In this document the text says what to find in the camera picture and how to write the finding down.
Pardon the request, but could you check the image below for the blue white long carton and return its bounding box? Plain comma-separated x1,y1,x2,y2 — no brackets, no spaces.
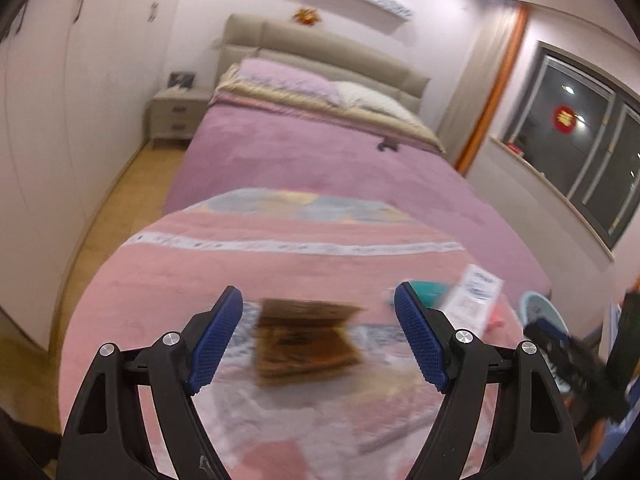
438,264,503,337

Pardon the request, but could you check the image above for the teal packaged cloth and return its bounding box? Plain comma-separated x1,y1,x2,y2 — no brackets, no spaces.
406,280,450,309

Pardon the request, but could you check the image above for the brown cardboard box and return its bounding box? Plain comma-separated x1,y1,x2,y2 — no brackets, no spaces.
254,299,361,382

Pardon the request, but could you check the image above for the pink packaged cloth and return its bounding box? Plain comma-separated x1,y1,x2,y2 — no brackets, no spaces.
485,304,506,332

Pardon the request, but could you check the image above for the person hand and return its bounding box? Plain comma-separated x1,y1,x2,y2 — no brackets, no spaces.
580,418,606,471

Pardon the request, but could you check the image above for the light blue plastic basket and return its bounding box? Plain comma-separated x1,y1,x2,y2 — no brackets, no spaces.
516,290,575,396

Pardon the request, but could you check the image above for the pink patterned blanket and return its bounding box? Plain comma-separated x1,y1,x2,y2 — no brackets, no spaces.
58,188,473,479

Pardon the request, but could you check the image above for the red box on sill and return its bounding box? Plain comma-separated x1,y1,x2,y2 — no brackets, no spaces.
506,143,524,156

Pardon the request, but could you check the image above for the dark framed window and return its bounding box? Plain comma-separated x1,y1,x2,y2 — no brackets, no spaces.
502,47,639,248

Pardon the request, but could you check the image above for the red fu window sticker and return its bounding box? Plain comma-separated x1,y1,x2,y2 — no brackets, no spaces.
553,105,577,134

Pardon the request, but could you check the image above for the purple bed sheet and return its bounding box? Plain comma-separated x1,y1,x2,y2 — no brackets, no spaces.
163,104,552,302

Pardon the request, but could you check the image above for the dark object on bed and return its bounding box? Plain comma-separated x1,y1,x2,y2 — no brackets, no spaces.
376,139,399,152

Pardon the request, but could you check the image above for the beige bedside table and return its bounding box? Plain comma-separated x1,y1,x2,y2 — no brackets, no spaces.
149,87,213,146

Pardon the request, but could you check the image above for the orange beige curtain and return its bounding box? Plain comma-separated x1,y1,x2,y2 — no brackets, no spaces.
437,0,529,174

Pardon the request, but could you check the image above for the folded beige quilt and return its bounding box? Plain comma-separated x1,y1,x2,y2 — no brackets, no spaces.
208,64,445,155

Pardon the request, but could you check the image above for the white wardrobe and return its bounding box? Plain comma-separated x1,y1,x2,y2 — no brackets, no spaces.
1,0,178,348

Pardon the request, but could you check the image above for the white dotted pillow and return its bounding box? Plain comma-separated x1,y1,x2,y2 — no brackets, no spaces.
333,81,421,126

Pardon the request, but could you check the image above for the purple pillow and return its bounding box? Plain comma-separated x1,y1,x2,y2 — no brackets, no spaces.
236,58,344,106

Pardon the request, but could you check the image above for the beige padded headboard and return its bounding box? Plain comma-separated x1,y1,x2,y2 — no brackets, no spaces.
215,13,430,115

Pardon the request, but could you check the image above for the orange plush toy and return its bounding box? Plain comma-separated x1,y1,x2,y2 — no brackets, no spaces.
292,6,322,27

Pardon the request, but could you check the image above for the small picture frame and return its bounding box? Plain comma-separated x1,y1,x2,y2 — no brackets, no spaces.
167,72,195,89

